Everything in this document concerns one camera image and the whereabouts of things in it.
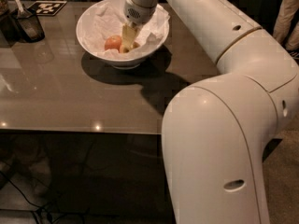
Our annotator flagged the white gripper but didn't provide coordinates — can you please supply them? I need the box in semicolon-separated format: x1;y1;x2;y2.
121;0;156;52

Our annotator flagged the yellow-red apple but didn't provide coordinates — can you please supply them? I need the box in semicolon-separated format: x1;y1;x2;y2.
119;42;140;53

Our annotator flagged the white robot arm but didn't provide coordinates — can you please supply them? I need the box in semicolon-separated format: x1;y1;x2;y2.
125;0;299;224

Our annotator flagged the red apple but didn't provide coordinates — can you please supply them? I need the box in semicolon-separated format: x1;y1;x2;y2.
105;35;121;50

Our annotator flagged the white ceramic bowl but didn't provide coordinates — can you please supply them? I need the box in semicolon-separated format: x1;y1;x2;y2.
75;0;171;70

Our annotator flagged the white crumpled paper towel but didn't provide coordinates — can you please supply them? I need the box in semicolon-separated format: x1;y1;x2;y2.
85;2;171;60

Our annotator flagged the black white marker tag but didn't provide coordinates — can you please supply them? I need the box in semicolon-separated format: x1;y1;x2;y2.
29;1;66;16

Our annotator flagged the black floor cable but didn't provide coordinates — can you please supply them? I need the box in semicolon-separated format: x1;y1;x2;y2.
0;170;85;224

